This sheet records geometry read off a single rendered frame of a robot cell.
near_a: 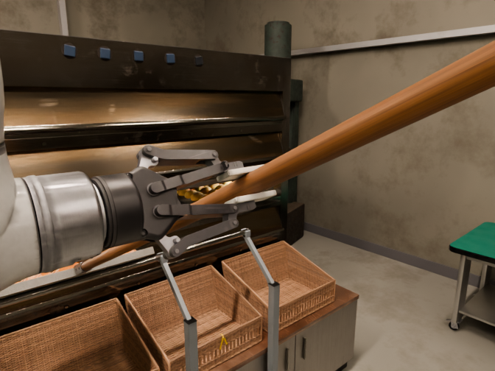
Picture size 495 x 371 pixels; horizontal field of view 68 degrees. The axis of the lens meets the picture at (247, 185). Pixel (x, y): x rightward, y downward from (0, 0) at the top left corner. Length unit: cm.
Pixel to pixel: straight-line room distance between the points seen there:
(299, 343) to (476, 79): 209
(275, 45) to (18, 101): 323
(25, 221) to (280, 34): 429
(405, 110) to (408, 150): 407
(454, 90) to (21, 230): 35
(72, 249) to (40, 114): 146
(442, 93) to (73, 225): 32
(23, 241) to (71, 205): 5
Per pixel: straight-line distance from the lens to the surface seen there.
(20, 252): 35
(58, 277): 141
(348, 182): 483
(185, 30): 668
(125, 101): 192
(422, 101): 34
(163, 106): 200
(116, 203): 37
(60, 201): 36
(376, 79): 458
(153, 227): 41
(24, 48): 181
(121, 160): 192
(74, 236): 36
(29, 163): 183
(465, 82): 32
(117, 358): 211
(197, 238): 43
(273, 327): 198
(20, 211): 35
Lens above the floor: 184
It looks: 13 degrees down
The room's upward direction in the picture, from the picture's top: straight up
